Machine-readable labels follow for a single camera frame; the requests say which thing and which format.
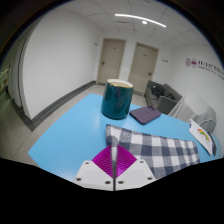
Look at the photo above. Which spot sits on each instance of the dark teal mug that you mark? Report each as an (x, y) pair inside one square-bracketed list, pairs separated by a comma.
[(116, 100)]

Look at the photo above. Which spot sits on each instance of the beige door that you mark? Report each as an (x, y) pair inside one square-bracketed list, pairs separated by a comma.
[(111, 61), (142, 68)]

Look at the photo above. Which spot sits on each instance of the purple smartphone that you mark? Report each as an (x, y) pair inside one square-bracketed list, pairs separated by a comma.
[(145, 114)]

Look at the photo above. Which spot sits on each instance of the white cover sheet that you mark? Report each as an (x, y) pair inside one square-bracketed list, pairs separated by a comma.
[(195, 108)]

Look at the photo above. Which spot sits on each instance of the white board with rainbow print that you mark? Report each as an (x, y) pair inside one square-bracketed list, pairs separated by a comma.
[(201, 135)]

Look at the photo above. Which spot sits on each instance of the black bag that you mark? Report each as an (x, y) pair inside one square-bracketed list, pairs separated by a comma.
[(156, 90)]

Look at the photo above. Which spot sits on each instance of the grey white checked towel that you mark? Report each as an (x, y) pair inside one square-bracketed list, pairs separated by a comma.
[(160, 150)]

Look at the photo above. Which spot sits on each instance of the wall sign with lettering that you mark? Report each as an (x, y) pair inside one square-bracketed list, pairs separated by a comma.
[(205, 65)]

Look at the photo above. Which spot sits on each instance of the long ceiling light strip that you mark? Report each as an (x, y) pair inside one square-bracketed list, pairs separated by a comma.
[(140, 18)]

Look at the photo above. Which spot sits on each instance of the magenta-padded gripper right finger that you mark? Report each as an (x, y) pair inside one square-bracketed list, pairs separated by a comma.
[(136, 173)]

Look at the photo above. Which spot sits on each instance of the round ceiling light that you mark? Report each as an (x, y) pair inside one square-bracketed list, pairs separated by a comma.
[(144, 22)]

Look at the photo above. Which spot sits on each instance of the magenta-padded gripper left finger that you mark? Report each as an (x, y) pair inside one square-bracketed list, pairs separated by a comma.
[(91, 175)]

